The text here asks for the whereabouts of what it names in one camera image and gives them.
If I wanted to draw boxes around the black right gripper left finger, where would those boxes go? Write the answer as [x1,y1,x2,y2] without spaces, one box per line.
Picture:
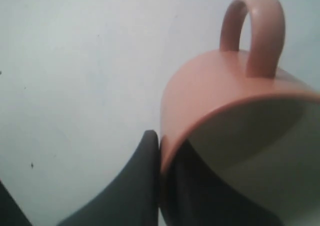
[59,130,160,226]

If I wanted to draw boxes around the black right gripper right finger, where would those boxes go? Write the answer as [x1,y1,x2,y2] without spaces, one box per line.
[162,140,273,226]

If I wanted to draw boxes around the terracotta ceramic mug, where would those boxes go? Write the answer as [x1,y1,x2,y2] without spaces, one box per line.
[160,0,320,226]

